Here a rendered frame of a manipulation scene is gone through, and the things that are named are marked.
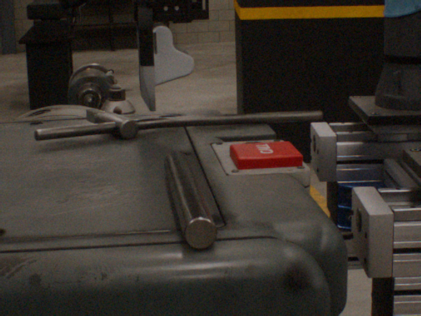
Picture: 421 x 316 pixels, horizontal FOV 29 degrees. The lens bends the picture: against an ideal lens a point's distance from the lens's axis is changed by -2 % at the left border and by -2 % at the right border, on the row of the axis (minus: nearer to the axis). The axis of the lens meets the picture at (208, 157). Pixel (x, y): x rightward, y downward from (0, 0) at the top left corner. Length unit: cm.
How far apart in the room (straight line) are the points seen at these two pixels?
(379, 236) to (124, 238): 57
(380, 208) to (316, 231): 52
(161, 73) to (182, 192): 31
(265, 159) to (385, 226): 38
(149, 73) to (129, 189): 22
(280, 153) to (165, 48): 21
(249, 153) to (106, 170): 13
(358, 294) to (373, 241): 263
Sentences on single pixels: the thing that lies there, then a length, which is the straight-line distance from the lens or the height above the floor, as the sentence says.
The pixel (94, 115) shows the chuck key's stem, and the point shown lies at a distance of 97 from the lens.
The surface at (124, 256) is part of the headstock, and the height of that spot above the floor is 125.
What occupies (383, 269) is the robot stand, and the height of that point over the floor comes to 104.
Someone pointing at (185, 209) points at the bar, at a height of 127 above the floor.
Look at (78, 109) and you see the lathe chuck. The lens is 123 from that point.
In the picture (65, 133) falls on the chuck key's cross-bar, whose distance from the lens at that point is 88.
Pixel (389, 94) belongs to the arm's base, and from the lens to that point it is 159.
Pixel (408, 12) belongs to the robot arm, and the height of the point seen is 134.
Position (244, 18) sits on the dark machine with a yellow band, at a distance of 582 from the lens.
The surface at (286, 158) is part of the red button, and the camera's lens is 75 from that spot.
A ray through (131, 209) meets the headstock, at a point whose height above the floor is 126.
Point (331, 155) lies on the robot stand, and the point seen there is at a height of 108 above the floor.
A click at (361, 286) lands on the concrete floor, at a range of 380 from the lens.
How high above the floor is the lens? 144
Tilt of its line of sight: 13 degrees down
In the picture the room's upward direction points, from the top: 2 degrees counter-clockwise
